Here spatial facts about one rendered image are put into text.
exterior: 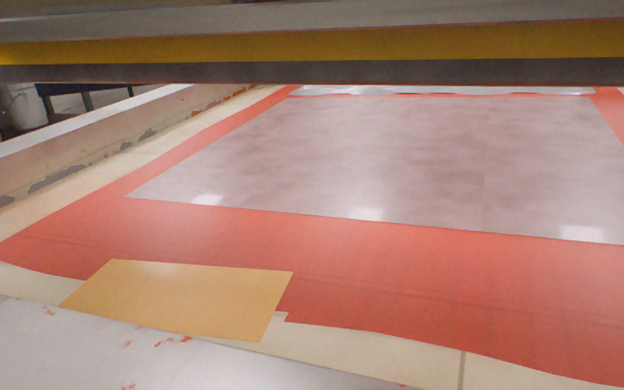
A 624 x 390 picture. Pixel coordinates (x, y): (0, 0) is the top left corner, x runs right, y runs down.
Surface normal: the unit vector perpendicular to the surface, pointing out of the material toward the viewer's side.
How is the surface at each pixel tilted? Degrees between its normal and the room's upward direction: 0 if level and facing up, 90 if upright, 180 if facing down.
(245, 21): 90
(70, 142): 90
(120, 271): 0
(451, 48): 90
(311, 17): 90
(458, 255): 0
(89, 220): 0
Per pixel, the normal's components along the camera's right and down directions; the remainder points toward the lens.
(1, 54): -0.35, 0.41
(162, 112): 0.94, 0.07
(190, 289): -0.08, -0.91
